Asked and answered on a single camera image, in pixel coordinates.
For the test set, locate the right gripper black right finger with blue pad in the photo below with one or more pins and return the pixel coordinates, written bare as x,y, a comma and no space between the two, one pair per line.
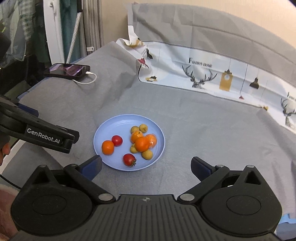
210,178

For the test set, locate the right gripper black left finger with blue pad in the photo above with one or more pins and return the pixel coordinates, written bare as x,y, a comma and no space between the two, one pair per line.
80,177

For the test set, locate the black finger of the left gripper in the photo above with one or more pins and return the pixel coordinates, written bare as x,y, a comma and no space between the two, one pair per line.
15,102
20,124

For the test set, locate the yellow-green round longan fruit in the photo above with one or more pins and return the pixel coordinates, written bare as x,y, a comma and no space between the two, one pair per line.
147,155

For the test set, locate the small yellow longan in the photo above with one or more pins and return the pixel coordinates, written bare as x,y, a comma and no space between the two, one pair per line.
143,128
133,149
134,129

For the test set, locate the person's left hand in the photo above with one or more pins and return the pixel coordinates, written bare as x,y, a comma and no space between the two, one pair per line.
6,149

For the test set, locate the red tomato with stem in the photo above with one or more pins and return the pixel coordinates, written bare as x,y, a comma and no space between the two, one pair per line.
129,160

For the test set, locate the red cherry tomato upper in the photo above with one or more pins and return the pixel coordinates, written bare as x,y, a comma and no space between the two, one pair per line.
117,140

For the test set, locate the light blue round plate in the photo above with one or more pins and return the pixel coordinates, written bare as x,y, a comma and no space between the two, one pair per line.
120,125

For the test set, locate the plastic-wrapped orange tangerine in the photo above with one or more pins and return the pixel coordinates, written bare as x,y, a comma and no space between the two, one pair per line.
152,140

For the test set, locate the black smartphone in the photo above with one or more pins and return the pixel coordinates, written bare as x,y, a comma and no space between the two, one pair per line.
67,71

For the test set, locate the small yellow longan top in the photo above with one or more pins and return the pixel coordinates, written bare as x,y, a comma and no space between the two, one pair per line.
143,128

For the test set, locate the white printed deer fabric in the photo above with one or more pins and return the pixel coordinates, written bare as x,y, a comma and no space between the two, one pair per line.
206,72

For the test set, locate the grey curtain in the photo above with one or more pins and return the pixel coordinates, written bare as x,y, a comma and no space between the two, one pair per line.
89,33

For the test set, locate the white window frame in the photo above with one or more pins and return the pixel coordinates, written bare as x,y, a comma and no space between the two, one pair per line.
53,29

